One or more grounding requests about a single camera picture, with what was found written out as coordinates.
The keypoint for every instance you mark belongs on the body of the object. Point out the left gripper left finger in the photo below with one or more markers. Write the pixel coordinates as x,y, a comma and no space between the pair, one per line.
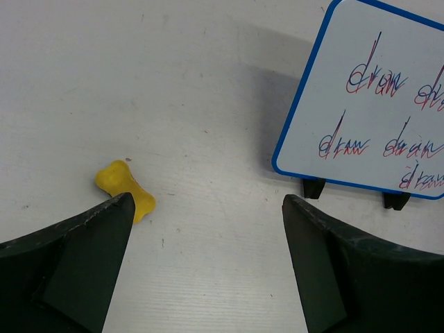
62,278

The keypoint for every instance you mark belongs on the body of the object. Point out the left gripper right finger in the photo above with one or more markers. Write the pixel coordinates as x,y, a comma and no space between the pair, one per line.
352,281

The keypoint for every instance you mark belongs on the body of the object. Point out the yellow bone-shaped eraser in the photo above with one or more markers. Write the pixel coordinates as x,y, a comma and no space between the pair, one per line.
116,179

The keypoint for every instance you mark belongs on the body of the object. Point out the blue framed whiteboard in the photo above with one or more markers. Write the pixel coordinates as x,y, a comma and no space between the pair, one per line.
368,111

